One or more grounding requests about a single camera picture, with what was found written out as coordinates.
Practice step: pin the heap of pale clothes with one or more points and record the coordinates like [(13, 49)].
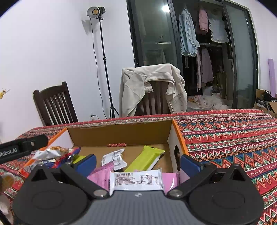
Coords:
[(207, 102)]

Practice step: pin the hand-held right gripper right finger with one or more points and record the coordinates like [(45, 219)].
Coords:
[(190, 165)]

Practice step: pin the lilac hanging garment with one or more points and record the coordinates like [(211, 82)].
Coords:
[(205, 67)]

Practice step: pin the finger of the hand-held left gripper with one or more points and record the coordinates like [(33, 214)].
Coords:
[(34, 143)]

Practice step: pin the purple yoga mat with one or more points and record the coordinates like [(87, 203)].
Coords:
[(272, 75)]

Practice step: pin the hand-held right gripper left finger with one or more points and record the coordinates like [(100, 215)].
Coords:
[(85, 165)]

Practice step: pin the light blue hanging shirt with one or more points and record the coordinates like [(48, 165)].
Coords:
[(188, 32)]

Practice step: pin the cookie print snack packet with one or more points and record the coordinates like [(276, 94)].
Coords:
[(7, 180), (59, 149)]

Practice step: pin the open brown cardboard box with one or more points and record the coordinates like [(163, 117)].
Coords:
[(258, 107)]

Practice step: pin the green snack bar packet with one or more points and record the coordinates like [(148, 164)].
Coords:
[(79, 159), (145, 159)]

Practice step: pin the red silver snack bag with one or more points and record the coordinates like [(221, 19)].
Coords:
[(47, 154)]

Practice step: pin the large white snack packet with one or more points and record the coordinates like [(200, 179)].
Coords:
[(136, 180)]

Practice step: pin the white hanging blouse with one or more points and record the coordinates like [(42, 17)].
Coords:
[(218, 30)]

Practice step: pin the red and orange cardboard box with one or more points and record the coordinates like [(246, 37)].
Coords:
[(119, 134)]

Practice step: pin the beige jacket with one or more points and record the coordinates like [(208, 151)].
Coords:
[(138, 86)]

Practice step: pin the wardrobe with hanging clothes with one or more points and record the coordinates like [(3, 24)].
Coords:
[(151, 32)]

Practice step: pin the small red snack bar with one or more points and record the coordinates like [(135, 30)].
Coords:
[(116, 144)]

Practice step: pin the pink hanging garment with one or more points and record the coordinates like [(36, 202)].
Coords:
[(203, 21)]

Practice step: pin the white wall socket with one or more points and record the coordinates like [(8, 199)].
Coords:
[(93, 116)]

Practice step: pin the studio light on stand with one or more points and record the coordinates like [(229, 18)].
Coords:
[(95, 12)]

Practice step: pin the pink snack packet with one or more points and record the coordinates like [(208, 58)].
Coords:
[(98, 176), (169, 179)]

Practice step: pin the dark wooden chair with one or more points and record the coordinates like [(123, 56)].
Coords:
[(54, 103)]

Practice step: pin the wooden chair under jacket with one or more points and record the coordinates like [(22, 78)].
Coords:
[(155, 97)]

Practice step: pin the yellow flower branches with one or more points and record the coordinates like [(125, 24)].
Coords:
[(2, 94)]

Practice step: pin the small white snack packet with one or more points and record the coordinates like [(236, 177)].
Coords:
[(113, 160)]

